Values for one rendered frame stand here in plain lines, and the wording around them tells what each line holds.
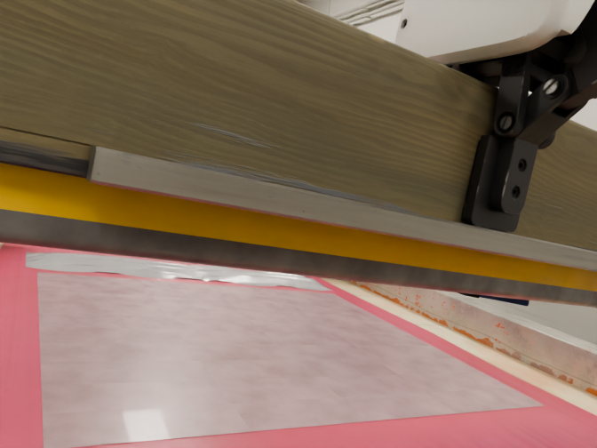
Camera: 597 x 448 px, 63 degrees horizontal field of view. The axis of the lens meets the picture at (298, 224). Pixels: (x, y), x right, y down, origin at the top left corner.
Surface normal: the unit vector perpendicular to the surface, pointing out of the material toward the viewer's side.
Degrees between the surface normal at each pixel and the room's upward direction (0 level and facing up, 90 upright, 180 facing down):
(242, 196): 90
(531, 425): 0
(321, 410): 0
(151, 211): 90
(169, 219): 90
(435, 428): 0
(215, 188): 90
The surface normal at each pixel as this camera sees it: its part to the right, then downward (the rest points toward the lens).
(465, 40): -0.86, -0.12
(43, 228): 0.47, 0.16
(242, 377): 0.19, -0.98
